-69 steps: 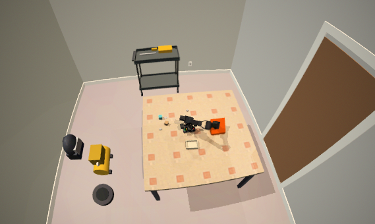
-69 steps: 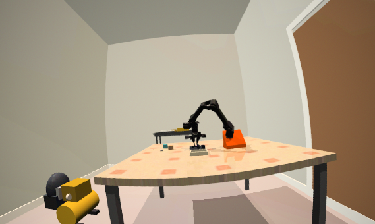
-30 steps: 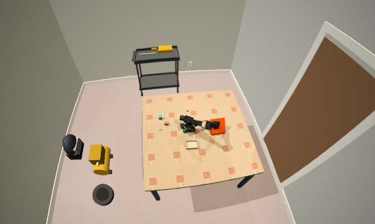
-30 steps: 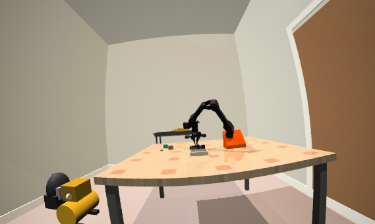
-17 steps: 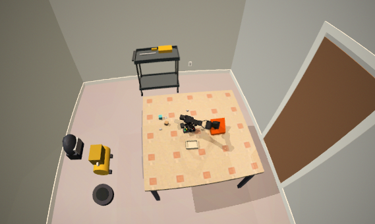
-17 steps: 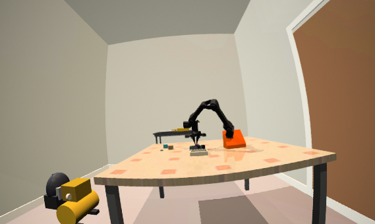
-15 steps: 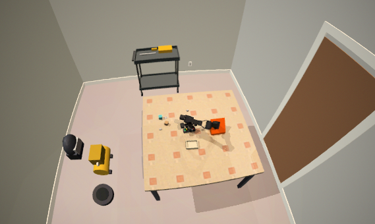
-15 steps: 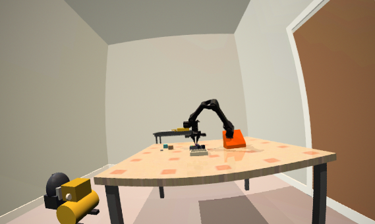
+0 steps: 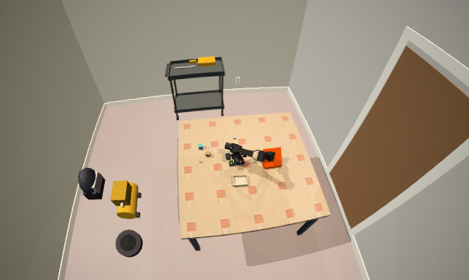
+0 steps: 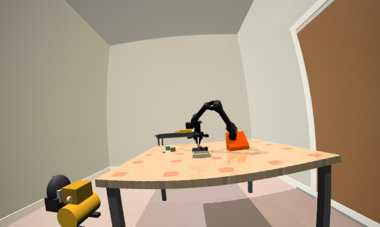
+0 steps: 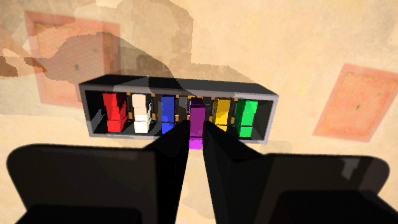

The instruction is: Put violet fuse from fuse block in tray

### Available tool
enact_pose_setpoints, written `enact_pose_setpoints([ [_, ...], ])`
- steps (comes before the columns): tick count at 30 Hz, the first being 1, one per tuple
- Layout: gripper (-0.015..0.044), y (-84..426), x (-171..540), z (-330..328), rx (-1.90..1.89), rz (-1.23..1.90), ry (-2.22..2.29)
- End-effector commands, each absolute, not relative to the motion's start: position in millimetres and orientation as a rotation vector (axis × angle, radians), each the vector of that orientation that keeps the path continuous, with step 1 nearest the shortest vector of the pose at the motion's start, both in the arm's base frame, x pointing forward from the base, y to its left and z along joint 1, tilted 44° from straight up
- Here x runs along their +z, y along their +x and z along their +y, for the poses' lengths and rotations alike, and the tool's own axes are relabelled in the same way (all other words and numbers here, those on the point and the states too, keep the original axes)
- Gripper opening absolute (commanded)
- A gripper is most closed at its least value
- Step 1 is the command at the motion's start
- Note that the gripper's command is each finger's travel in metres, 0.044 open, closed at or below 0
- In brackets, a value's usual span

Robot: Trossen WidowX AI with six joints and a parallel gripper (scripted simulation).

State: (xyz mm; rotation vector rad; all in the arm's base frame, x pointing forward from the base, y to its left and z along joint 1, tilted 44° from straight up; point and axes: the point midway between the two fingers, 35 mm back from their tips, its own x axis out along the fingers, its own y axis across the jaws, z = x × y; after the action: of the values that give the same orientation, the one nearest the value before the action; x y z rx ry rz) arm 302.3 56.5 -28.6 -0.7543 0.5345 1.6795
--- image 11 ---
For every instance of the dark grey fuse block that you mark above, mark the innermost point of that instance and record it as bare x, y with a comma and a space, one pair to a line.
129, 107

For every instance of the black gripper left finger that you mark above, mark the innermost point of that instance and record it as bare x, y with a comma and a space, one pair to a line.
148, 178

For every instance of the blue fuse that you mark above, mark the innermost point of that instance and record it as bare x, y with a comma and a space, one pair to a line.
168, 104

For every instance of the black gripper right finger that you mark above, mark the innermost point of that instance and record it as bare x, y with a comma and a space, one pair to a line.
246, 184

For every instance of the yellow fuse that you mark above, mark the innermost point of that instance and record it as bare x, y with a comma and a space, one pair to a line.
220, 112

